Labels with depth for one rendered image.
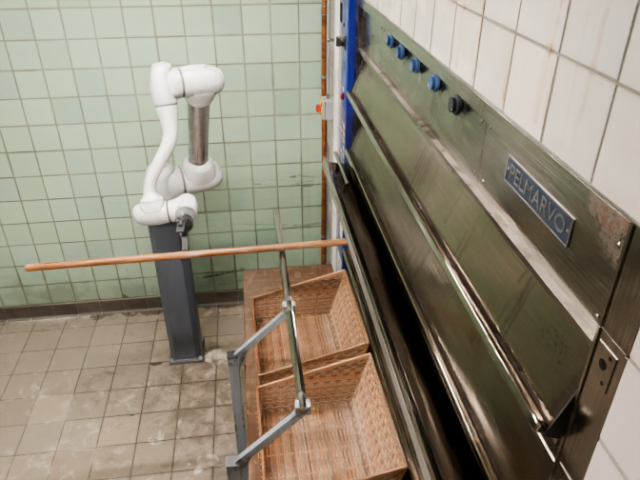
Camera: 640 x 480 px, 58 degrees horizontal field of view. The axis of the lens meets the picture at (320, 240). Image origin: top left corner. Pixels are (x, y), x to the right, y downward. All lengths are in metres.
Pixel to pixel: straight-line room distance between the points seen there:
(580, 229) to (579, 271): 0.07
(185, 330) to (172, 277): 0.38
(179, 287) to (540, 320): 2.52
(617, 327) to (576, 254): 0.14
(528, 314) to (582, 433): 0.23
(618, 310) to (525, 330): 0.27
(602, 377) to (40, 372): 3.39
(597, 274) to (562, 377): 0.19
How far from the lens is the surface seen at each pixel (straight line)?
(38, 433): 3.54
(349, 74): 2.57
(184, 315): 3.44
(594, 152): 0.88
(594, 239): 0.91
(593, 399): 0.95
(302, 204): 3.71
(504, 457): 1.26
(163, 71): 2.65
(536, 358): 1.06
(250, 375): 2.69
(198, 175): 3.02
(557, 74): 0.97
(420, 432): 1.34
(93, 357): 3.87
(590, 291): 0.93
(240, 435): 2.54
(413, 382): 1.48
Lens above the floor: 2.45
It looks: 31 degrees down
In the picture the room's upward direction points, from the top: straight up
